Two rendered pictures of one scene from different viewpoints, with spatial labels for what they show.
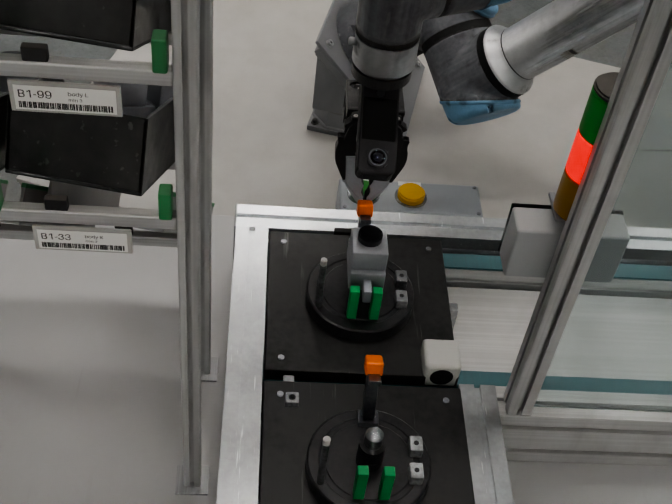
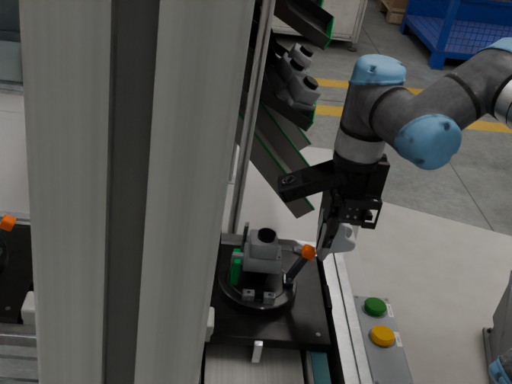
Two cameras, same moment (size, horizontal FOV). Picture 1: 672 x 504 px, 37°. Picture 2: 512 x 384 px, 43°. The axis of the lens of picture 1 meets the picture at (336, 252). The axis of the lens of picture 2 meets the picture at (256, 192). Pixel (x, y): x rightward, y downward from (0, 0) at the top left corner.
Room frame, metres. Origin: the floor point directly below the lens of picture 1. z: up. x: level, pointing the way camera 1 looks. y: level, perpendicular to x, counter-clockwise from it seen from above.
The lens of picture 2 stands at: (0.84, -0.91, 1.73)
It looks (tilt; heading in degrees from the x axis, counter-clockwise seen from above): 33 degrees down; 89
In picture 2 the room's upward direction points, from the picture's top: 10 degrees clockwise
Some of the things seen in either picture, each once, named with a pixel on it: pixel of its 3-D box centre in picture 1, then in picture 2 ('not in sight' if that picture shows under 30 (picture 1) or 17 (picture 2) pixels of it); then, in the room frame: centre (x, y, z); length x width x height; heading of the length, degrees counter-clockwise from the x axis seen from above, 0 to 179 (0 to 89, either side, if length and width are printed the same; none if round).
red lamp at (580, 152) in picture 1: (596, 153); not in sight; (0.78, -0.24, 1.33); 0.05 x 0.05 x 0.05
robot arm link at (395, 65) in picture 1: (382, 49); (360, 142); (0.99, -0.02, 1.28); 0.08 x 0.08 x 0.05
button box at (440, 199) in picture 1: (407, 211); (377, 350); (1.10, -0.10, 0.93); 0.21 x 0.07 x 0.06; 97
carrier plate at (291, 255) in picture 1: (358, 304); (255, 292); (0.88, -0.04, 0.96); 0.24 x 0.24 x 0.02; 7
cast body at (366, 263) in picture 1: (367, 258); (257, 248); (0.87, -0.04, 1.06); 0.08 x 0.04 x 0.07; 7
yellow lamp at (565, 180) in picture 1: (583, 191); not in sight; (0.78, -0.24, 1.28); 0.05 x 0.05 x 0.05
